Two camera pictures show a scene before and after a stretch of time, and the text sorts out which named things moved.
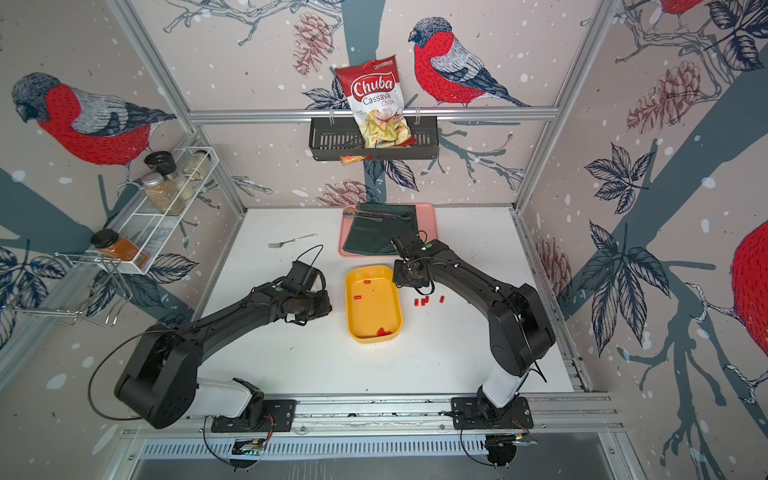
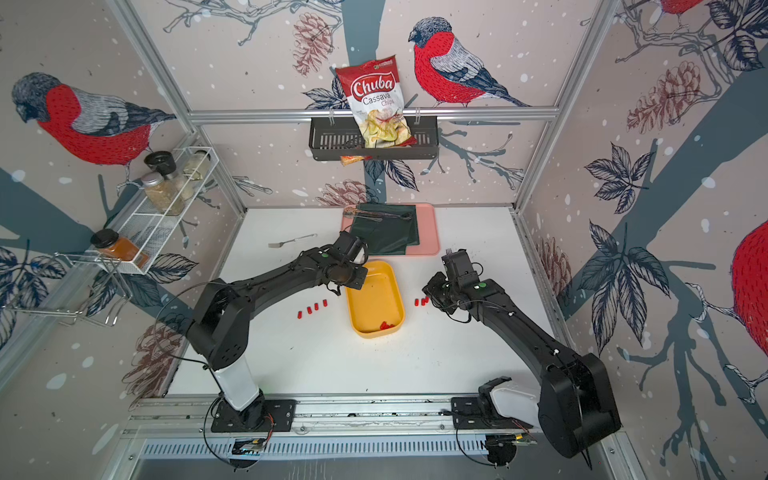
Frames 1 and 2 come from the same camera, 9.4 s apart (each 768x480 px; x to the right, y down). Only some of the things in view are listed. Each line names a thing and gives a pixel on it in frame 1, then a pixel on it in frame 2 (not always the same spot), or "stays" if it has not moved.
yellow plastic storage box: x=373 y=304 stays
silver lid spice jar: x=163 y=194 stays
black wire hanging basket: x=331 y=138 stays
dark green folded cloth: x=375 y=237 stays
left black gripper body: x=314 y=306 → x=354 y=277
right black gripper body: x=402 y=278 → x=442 y=293
